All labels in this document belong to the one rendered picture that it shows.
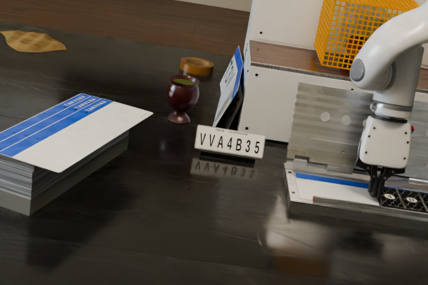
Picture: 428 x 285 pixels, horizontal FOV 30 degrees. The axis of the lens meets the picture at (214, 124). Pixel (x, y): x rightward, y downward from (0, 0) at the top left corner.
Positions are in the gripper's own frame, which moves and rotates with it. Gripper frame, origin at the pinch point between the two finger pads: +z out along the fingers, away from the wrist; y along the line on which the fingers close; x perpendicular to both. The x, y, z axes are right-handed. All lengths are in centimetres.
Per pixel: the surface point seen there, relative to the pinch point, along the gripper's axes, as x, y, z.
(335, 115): 12.2, -9.0, -12.7
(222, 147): 15.7, -33.0, -0.7
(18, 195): -25, -70, 7
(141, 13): 144, -65, -25
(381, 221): -6.7, 0.7, 5.5
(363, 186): 6.2, -1.1, 1.4
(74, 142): -14, -63, -3
